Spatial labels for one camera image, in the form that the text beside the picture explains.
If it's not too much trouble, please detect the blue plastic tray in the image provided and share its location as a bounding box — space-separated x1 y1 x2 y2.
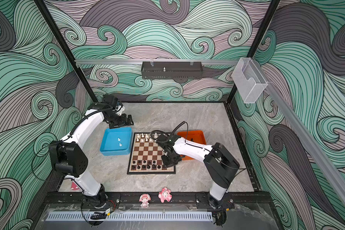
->
100 127 133 156

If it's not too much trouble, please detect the clear acrylic wall holder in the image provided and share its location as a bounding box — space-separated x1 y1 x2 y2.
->
232 57 268 104

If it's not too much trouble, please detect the pink flat phone toy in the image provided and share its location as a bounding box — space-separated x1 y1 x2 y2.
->
71 183 79 191

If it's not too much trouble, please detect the aluminium rail right wall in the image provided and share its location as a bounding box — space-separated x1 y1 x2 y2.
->
250 58 345 207

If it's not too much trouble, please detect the aluminium rail wall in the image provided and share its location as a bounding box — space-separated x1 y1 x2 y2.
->
75 58 239 66
250 58 345 207

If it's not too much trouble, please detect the aluminium rail back wall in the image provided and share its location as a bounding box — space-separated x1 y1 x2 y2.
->
75 58 239 66

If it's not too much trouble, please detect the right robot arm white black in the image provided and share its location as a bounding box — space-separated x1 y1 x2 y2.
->
150 121 240 209

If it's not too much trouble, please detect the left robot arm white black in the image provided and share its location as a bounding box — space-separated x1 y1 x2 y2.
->
48 94 134 200

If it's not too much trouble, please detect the folding chessboard brown cream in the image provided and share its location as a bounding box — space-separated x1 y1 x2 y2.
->
127 132 176 175

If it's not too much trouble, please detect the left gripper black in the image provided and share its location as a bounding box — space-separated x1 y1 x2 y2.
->
107 113 134 128

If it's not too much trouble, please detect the black front mounting rail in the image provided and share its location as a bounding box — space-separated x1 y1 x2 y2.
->
43 191 274 210

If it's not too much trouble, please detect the orange plastic tray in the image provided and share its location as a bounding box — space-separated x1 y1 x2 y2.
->
177 130 207 162

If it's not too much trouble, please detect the black perforated wall shelf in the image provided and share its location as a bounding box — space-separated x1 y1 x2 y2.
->
141 62 203 80

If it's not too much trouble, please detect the pink pig plush figurine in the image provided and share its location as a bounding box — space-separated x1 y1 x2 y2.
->
158 187 172 203

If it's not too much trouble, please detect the pink hooded doll figurine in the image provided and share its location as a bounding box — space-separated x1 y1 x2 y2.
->
139 194 151 209

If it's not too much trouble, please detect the white slotted cable duct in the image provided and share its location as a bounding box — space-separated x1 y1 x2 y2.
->
45 211 213 222

